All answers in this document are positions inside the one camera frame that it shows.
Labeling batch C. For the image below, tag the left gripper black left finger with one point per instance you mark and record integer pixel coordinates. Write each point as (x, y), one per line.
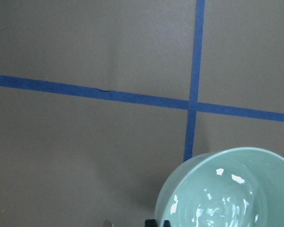
(150, 223)

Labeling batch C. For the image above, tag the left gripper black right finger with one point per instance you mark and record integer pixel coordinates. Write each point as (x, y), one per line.
(166, 223)

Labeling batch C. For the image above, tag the mint green bowl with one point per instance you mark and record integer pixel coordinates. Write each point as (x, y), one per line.
(240, 187)

